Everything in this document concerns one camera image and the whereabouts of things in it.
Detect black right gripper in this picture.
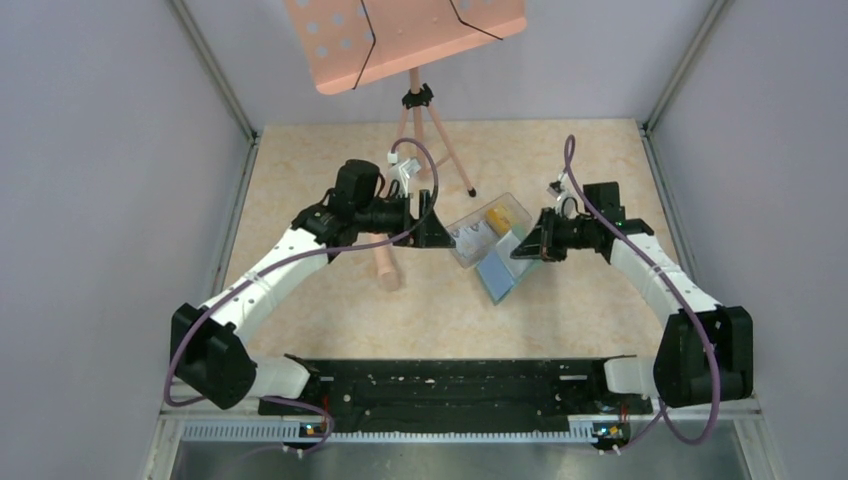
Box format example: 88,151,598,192
511,207,596,262

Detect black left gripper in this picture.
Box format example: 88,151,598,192
355,188,455,247

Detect clear plastic card box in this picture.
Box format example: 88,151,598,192
447,193,532,269

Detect green leather card holder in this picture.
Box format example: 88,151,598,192
475,226,541,305

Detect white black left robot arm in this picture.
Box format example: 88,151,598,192
167,159,455,414

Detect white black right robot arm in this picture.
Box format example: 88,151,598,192
510,182,754,412

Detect white cards in box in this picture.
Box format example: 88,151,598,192
454,220,499,259

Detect yellow card in box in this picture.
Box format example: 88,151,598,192
485,203,520,237

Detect pink music stand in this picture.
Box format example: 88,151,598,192
283,0,527,197

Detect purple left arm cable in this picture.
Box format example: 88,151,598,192
162,137,440,458

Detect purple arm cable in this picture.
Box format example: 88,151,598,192
162,137,440,458
563,135,722,455

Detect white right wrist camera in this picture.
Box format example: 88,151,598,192
547,181,579,218

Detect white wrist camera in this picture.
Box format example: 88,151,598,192
547,181,579,218
386,152,421,196

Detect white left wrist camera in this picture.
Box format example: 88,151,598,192
386,152,421,196

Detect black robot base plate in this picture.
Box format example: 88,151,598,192
299,359,653,435

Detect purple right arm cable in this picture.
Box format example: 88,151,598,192
563,135,722,455

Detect aluminium front rail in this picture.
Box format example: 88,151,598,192
158,397,763,446

